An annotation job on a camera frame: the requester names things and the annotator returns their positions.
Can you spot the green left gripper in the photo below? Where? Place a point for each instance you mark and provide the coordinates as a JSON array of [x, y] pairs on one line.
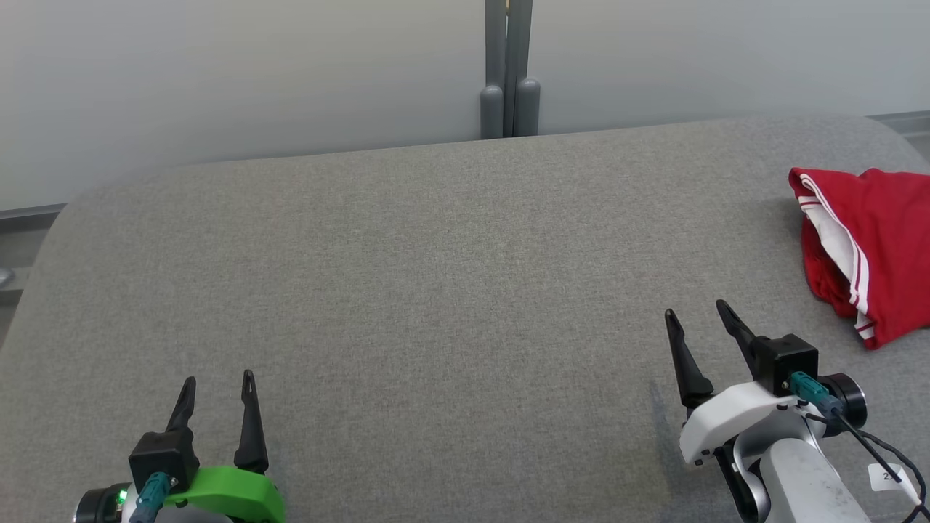
[[232, 494]]

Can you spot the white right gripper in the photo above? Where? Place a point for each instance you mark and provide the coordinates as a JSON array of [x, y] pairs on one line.
[[734, 418]]

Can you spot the red white basketball jersey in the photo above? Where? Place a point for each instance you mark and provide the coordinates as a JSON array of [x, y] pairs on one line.
[[897, 247]]

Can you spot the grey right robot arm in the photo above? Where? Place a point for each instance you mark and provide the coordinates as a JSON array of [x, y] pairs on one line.
[[806, 487]]

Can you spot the grey fabric sofa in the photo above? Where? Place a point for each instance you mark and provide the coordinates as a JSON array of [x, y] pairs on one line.
[[436, 305]]

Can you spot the grey rounded floor foot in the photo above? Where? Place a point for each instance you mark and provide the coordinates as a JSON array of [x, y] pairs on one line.
[[5, 277]]

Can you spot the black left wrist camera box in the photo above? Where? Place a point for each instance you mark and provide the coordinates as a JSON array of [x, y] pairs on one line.
[[163, 457]]

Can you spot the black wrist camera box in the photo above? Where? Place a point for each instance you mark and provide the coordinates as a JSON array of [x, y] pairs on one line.
[[163, 457], [788, 363]]

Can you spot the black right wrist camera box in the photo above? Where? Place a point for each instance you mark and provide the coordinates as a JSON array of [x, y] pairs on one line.
[[788, 363]]

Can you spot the grey wall skirting rail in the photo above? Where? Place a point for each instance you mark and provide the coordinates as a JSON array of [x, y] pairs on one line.
[[25, 232], [904, 123]]

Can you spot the grey partition post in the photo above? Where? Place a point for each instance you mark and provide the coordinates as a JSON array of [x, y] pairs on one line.
[[510, 65]]

